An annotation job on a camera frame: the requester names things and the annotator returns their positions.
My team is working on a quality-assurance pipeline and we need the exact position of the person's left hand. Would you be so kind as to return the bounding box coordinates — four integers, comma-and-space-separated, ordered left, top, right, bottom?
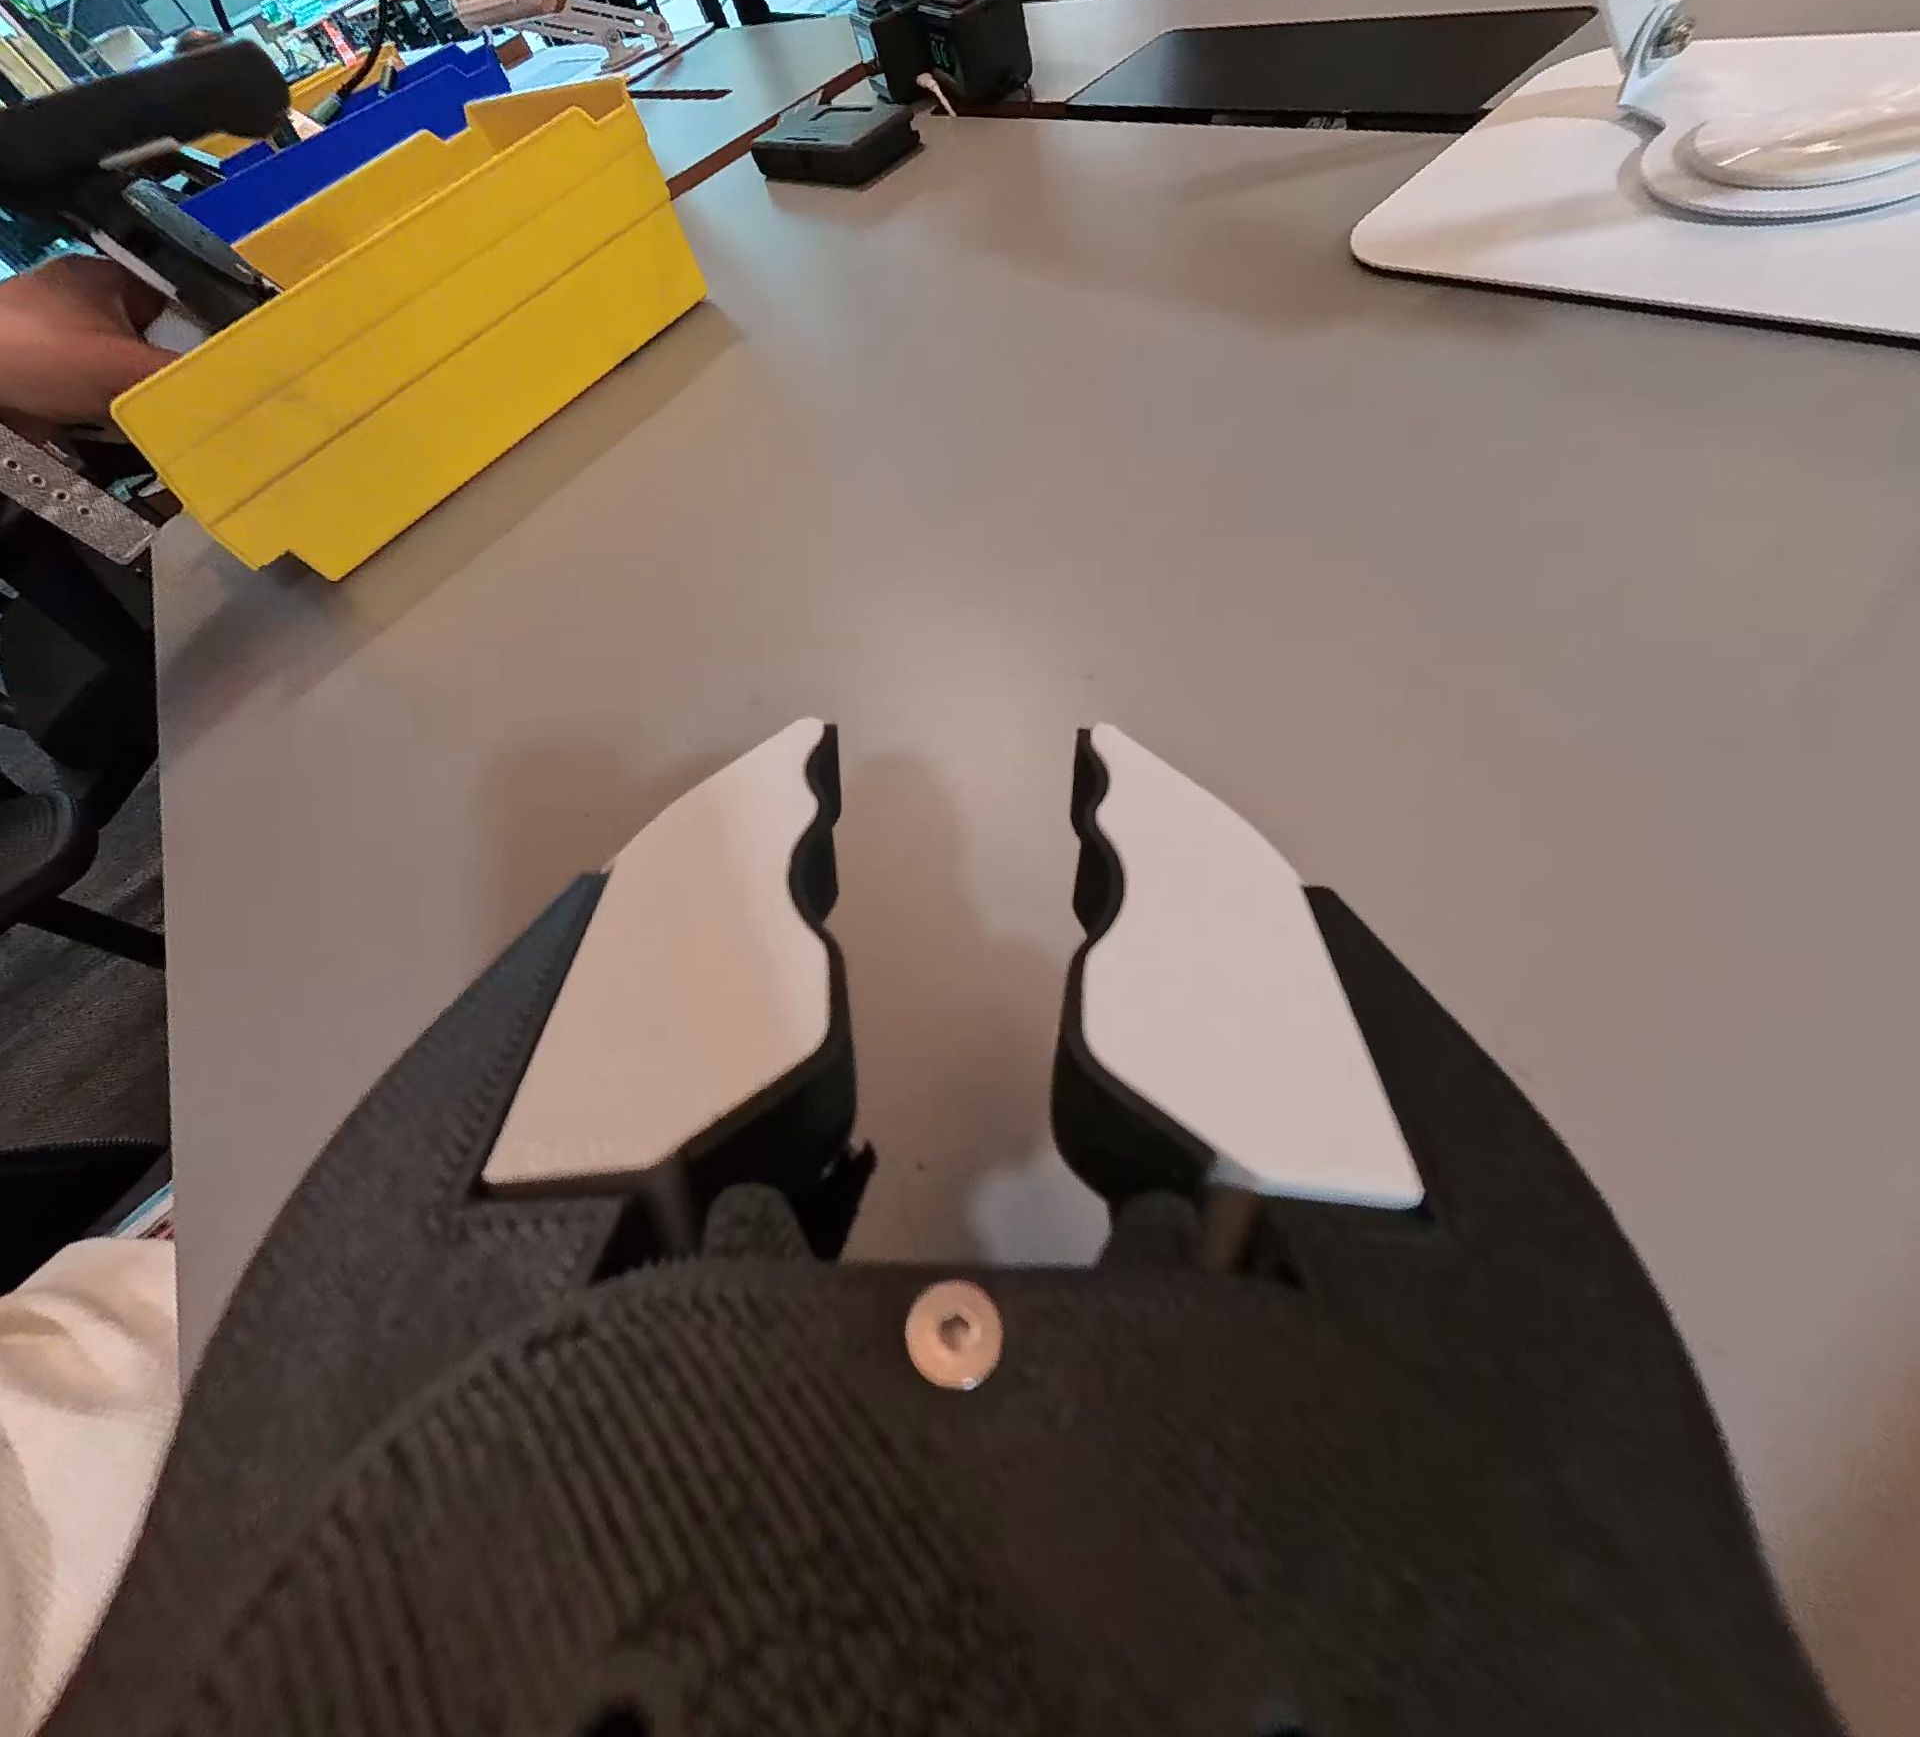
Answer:
0, 256, 186, 430

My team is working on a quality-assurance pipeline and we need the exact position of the black battery charger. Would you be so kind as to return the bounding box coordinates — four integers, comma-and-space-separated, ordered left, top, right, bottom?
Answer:
847, 0, 923, 106
914, 0, 1040, 106

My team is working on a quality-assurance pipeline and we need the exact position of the black flat box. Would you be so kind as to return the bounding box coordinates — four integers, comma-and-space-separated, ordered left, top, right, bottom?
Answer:
745, 98, 923, 189

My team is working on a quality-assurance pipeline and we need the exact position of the grey perforated wrist strap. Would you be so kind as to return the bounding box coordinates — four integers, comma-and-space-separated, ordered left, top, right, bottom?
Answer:
0, 421, 161, 564

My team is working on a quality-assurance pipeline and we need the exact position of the white folding stand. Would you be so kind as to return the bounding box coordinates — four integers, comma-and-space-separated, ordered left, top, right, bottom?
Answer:
493, 0, 679, 56

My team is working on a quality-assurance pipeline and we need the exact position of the yellow plastic bin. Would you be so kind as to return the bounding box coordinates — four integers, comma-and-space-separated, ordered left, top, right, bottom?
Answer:
108, 73, 711, 584

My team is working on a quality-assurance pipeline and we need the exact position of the white tablet stand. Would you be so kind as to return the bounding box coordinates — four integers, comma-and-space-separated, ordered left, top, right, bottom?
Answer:
1345, 0, 1920, 347

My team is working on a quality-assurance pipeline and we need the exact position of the black desk mat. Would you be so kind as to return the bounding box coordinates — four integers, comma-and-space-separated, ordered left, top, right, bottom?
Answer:
1063, 7, 1601, 119

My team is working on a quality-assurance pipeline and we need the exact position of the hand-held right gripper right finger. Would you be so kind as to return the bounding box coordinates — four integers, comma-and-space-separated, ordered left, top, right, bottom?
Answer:
1049, 721, 1428, 1274

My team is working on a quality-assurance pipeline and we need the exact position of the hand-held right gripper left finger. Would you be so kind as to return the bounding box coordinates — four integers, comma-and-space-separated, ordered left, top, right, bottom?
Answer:
480, 717, 876, 1267

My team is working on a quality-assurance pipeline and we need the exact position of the blue plastic bin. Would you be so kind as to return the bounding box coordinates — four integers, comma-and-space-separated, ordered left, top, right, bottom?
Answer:
179, 42, 515, 249

